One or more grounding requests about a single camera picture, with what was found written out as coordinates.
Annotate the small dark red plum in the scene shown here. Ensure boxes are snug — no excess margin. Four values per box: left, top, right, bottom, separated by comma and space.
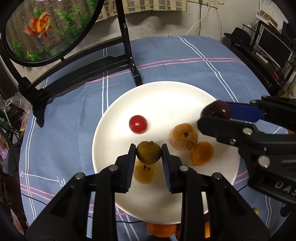
200, 100, 231, 119

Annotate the smooth orange fruit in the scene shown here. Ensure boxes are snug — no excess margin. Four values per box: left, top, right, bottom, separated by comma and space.
190, 141, 214, 166

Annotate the tan spotted fruit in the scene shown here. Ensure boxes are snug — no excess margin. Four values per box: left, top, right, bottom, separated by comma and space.
170, 123, 198, 151

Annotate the orange tangerine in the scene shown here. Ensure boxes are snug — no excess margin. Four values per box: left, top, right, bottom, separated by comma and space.
147, 223, 177, 238

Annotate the yellow spotted loquat fruit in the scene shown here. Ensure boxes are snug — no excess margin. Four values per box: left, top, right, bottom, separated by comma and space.
133, 160, 158, 184

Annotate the small olive green fruit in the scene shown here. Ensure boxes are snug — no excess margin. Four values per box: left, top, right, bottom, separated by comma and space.
136, 141, 162, 165

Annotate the small red cherry tomato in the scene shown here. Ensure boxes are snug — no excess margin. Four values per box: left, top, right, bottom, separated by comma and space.
129, 115, 148, 134

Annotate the computer monitor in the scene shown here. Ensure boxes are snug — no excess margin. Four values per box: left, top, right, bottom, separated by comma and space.
256, 27, 293, 69

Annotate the white round plate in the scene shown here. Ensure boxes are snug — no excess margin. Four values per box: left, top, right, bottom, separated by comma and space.
91, 80, 241, 225

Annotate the blue striped tablecloth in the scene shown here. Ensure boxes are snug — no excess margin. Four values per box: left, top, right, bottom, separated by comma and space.
20, 36, 288, 240

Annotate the black hat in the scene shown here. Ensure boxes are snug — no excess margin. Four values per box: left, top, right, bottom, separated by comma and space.
224, 27, 251, 45

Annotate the goldfish round screen stand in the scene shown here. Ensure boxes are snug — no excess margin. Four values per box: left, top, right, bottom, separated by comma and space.
1, 1, 142, 126

